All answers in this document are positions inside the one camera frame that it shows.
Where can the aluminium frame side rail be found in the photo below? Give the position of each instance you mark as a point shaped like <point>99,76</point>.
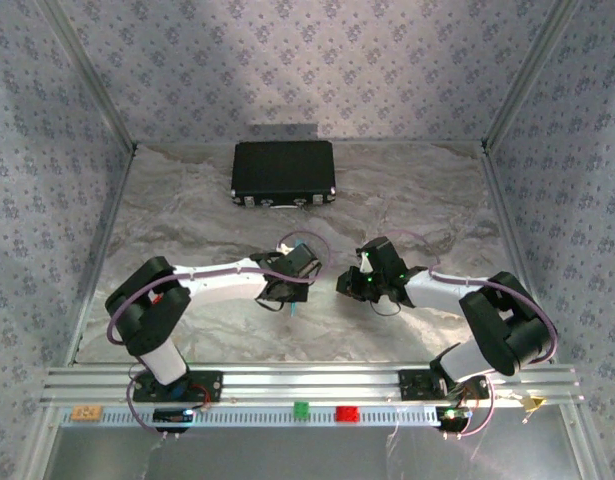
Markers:
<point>502,225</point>
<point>102,250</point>

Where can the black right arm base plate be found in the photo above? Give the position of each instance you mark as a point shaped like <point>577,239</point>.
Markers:
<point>412,385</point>

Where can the green block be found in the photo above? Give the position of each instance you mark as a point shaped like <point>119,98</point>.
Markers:
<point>301,409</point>

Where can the red square block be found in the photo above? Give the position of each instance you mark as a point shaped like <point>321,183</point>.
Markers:
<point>347,414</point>

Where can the light blue cloth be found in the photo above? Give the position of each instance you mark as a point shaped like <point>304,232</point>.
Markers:
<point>293,310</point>

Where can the yellow pyramid block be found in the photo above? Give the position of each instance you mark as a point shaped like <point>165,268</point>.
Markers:
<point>533,402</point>

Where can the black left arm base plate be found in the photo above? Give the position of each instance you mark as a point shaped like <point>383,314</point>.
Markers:
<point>212,387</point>

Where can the black case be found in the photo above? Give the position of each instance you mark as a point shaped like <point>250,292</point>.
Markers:
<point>282,167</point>

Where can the aluminium frame post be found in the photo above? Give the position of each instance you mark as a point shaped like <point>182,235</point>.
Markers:
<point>532,75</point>
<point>87,75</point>

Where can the red triangular block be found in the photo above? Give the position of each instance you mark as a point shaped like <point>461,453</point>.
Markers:
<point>156,298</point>

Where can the orange flat block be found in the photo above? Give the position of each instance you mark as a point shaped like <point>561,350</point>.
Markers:
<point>87,413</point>

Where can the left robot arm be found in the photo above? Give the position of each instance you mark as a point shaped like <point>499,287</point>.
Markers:
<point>147,320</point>

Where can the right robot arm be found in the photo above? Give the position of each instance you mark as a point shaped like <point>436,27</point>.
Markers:
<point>507,325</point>

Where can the aluminium mounting rail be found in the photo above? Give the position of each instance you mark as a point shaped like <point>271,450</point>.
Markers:
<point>312,382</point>

